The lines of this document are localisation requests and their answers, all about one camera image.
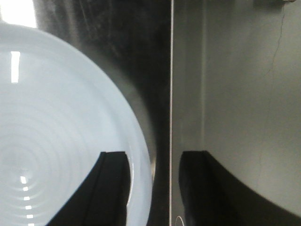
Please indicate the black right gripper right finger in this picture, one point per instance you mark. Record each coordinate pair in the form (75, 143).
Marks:
(212, 196)

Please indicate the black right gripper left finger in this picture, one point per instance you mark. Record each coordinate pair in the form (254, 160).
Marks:
(101, 199)

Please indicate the light blue plate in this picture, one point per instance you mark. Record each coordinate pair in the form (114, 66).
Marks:
(58, 112)

